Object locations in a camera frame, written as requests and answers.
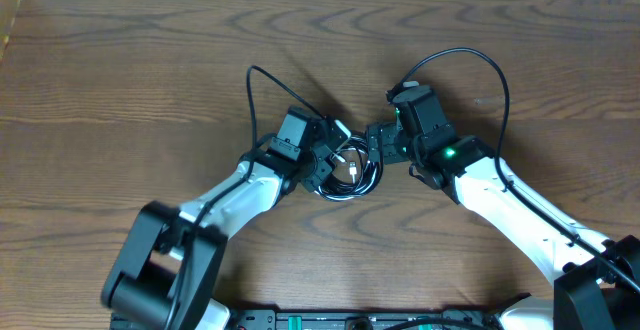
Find brown cardboard side panel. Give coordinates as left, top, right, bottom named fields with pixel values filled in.
left=0, top=0, right=21, bottom=59

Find black left camera cable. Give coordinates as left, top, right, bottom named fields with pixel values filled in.
left=164, top=64, right=326, bottom=330

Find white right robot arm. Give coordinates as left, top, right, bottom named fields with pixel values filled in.
left=366, top=82, right=639, bottom=329

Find black camera cable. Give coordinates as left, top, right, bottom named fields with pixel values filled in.
left=397, top=47, right=640, bottom=296
left=164, top=64, right=326, bottom=330

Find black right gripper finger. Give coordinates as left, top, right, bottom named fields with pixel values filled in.
left=369, top=145, right=409, bottom=165
left=366, top=122, right=399, bottom=145

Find black right camera cable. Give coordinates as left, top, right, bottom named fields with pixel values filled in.
left=397, top=47, right=640, bottom=296

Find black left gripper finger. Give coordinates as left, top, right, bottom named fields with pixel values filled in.
left=319, top=130, right=348, bottom=161
left=300, top=160, right=334, bottom=192

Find black usb cable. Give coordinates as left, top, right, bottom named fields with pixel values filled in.
left=314, top=132, right=385, bottom=203

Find white usb cable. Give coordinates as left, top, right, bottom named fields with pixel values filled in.
left=319, top=153, right=374, bottom=202

